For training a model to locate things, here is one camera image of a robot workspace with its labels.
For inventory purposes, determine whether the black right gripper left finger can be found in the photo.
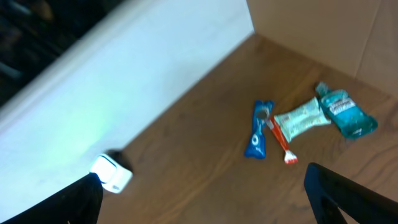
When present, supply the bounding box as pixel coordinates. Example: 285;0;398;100
5;172;103;224

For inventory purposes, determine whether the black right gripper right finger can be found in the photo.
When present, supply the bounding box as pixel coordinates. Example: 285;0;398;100
304;162;397;223

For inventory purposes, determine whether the red coffee stick sachet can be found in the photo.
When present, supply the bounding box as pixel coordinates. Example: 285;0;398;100
267;116;298;164

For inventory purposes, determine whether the blue mouthwash bottle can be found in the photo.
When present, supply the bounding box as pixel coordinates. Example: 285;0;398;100
315;82;378;139

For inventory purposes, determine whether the white green wipes pack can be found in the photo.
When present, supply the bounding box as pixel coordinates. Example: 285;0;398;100
274;97;331;143

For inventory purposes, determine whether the blue Oreo cookie pack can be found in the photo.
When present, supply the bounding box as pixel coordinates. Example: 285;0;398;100
244;100;274;159

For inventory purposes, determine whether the white barcode scanner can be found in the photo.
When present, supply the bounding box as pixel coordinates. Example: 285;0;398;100
90;154;133;194

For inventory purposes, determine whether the brown cardboard panel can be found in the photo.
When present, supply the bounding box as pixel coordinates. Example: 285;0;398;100
248;0;397;96

